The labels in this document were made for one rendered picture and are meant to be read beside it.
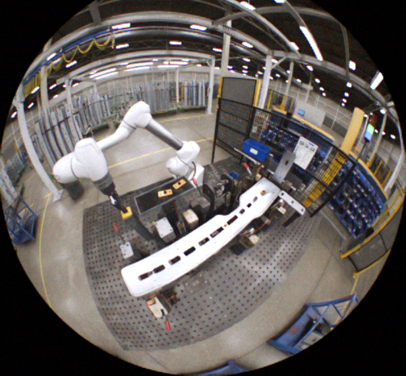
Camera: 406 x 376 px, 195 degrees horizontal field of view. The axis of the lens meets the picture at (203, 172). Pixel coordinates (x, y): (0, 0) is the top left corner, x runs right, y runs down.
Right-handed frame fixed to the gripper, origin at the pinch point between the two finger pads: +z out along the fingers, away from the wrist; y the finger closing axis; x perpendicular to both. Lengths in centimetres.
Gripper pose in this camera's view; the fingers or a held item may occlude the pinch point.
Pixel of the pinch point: (123, 208)
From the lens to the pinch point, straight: 72.9
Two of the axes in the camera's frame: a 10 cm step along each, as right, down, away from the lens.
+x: 8.0, -3.7, 4.7
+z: -0.5, 7.5, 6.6
